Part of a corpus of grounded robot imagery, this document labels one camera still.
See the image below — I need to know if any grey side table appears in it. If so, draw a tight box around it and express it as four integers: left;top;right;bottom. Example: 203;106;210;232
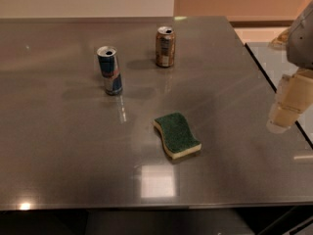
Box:
245;41;313;149

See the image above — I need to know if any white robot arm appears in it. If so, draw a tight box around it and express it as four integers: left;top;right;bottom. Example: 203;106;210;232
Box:
267;1;313;134

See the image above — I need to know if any blue silver redbull can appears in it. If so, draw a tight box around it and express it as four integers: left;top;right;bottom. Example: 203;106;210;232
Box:
97;46;122;95

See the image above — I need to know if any green yellow sponge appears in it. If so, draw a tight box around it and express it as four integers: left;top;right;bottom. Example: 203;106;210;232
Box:
153;113;201;160

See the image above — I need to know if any brown gold soda can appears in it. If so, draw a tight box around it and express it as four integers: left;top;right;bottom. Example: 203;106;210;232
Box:
156;25;176;68

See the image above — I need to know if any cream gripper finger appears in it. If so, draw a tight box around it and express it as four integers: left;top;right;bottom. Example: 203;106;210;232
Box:
266;68;313;134

